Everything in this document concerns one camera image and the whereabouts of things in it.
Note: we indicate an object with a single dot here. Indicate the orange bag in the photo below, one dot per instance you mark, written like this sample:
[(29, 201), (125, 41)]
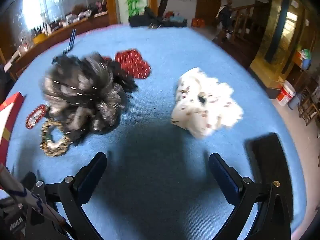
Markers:
[(198, 22)]

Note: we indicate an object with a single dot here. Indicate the red dotted scrunchie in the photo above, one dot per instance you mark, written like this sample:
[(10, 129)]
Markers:
[(133, 63)]

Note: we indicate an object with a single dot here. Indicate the white red bucket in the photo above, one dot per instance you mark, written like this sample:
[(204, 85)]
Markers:
[(286, 92)]

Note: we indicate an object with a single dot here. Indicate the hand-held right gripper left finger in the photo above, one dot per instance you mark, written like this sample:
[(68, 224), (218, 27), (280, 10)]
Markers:
[(90, 180)]

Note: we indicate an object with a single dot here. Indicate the black bag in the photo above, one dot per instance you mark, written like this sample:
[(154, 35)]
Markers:
[(157, 20)]

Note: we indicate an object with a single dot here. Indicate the dark hung jacket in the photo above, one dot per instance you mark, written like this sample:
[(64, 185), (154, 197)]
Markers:
[(225, 12)]

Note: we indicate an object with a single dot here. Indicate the grey black organza scrunchie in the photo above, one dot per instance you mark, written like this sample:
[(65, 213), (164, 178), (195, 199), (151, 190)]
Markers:
[(82, 92)]

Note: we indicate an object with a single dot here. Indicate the red gift box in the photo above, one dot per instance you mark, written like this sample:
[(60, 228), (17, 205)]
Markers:
[(10, 120)]

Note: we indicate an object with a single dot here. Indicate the large glass partition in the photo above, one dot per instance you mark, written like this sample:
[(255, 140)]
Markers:
[(57, 0)]

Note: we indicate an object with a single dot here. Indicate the wooden stair railing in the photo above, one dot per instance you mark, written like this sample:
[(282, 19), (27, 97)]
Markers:
[(240, 27)]

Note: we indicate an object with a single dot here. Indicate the green white bag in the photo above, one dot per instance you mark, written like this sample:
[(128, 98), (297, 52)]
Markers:
[(304, 57)]

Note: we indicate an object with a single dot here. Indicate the cluttered wooden counter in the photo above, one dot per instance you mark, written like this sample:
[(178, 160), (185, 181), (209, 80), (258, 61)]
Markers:
[(50, 33)]

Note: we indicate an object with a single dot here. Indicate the grey bucket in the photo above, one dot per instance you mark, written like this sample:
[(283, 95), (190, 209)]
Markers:
[(293, 102)]

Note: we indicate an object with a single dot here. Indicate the wooden chair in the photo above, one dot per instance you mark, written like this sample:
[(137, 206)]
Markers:
[(308, 105)]

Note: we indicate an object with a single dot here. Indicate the brass framed door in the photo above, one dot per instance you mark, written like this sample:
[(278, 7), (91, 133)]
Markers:
[(283, 30)]

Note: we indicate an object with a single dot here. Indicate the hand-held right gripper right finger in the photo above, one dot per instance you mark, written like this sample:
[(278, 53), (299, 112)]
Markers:
[(222, 177)]

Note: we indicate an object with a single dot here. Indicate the red white scrunchie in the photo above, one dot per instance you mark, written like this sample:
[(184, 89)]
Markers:
[(36, 116)]

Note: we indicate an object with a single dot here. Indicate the white dotted scrunchie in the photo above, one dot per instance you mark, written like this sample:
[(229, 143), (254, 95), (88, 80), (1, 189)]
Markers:
[(207, 102)]

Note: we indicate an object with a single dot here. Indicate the yellow box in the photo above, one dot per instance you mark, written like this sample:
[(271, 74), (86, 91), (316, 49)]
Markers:
[(40, 38)]

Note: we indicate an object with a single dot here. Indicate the blue striped bolo tie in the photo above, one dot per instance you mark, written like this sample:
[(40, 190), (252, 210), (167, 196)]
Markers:
[(71, 41)]

